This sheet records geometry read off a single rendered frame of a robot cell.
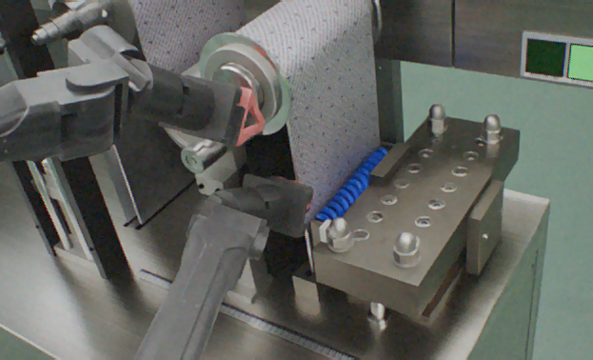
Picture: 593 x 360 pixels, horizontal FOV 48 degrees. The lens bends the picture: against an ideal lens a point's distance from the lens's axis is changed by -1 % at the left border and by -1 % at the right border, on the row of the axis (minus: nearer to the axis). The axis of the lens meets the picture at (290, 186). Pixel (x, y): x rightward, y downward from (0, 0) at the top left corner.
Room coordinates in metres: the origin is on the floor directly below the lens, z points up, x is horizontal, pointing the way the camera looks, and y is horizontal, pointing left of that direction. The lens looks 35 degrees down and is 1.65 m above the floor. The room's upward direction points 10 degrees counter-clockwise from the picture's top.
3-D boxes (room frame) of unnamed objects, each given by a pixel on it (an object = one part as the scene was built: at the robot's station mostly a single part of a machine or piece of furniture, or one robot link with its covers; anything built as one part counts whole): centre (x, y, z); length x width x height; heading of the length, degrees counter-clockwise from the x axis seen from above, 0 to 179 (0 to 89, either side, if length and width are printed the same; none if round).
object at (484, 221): (0.76, -0.28, 0.96); 0.10 x 0.03 x 0.11; 141
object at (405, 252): (0.66, -0.14, 1.05); 0.04 x 0.04 x 0.04
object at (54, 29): (0.89, 0.29, 1.33); 0.06 x 0.03 x 0.03; 141
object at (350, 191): (0.84, -0.10, 1.03); 0.21 x 0.04 x 0.03; 141
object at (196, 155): (0.76, 0.12, 1.18); 0.04 x 0.02 x 0.04; 51
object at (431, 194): (0.81, -0.20, 1.00); 0.40 x 0.16 x 0.06; 141
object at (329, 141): (0.85, -0.08, 1.11); 0.23 x 0.01 x 0.18; 141
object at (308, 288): (0.85, -0.09, 0.92); 0.28 x 0.04 x 0.04; 141
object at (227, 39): (0.80, 0.04, 1.25); 0.15 x 0.01 x 0.15; 51
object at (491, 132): (0.90, -0.34, 1.05); 0.04 x 0.04 x 0.04
